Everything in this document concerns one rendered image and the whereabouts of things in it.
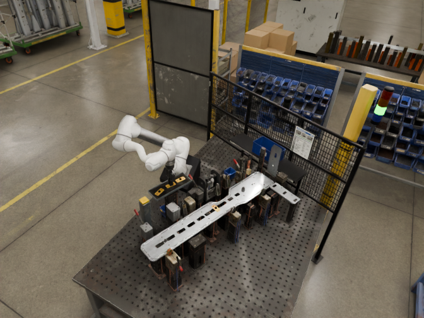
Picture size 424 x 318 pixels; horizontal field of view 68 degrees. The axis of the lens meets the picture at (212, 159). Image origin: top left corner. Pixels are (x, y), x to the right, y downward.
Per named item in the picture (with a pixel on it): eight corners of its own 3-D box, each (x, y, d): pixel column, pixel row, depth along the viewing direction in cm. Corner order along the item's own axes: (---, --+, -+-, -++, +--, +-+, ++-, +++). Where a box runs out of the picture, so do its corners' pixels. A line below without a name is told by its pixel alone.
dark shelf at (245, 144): (294, 183, 300) (294, 182, 298) (228, 141, 351) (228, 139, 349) (307, 174, 312) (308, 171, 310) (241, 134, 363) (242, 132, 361)
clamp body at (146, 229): (148, 262, 261) (144, 234, 239) (141, 253, 268) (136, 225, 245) (158, 255, 266) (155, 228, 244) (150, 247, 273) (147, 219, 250)
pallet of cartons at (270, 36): (272, 90, 680) (281, 41, 614) (239, 81, 711) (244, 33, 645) (291, 72, 761) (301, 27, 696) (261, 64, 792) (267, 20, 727)
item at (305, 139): (308, 161, 305) (315, 134, 286) (289, 150, 318) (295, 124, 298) (308, 160, 306) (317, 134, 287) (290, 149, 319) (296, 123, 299)
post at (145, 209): (147, 240, 278) (142, 206, 250) (142, 235, 282) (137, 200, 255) (154, 236, 282) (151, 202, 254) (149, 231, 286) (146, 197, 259)
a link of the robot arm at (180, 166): (170, 176, 325) (161, 171, 305) (175, 159, 328) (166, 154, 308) (184, 179, 320) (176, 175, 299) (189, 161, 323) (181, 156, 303)
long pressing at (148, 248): (154, 265, 226) (154, 264, 225) (137, 245, 239) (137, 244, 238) (275, 183, 301) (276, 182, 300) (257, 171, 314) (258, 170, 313)
